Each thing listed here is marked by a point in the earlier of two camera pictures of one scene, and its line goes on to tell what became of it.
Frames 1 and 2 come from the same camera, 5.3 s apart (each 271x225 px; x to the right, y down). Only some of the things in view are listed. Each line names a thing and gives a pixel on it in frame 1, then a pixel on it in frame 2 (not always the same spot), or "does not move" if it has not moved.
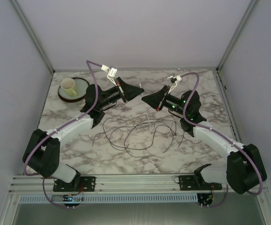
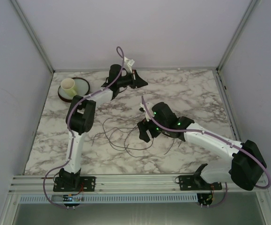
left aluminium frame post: x=33 y=35 does not move
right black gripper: x=155 y=100 → x=143 y=126
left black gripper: x=128 y=92 → x=137 y=81
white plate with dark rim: x=80 y=87 does not move
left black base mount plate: x=78 y=183 does not move
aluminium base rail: x=129 y=183 does not move
